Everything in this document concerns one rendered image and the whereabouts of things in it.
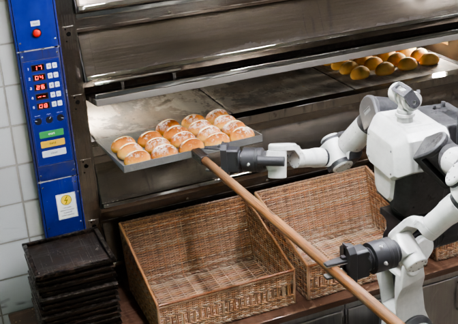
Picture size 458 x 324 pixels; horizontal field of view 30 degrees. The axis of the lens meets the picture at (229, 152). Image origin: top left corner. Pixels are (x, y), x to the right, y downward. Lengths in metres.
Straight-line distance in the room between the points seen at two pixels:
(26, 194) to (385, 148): 1.38
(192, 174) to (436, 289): 1.10
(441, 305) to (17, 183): 1.78
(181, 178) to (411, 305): 1.06
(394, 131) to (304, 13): 0.94
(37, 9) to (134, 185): 0.80
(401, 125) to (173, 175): 1.09
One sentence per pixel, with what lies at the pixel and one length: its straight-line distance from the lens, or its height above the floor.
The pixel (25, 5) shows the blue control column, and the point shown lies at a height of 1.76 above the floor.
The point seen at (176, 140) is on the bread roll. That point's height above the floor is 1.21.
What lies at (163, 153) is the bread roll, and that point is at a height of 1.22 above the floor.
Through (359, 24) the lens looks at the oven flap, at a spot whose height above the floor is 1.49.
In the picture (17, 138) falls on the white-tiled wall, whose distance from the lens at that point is 3.24.
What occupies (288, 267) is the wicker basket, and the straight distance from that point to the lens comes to 3.29.
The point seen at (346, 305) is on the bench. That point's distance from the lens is 3.41.
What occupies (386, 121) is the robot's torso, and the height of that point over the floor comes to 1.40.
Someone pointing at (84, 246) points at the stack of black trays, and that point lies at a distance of 3.20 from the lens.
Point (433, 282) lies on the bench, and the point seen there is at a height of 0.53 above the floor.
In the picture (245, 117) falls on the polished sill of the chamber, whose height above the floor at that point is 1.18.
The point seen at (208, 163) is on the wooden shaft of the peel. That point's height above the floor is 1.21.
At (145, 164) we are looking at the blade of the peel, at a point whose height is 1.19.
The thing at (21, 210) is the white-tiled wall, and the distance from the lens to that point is 3.35.
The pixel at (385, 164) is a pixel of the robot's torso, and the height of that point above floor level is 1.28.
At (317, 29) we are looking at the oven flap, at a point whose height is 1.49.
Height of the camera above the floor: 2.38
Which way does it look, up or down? 22 degrees down
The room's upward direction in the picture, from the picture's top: 4 degrees counter-clockwise
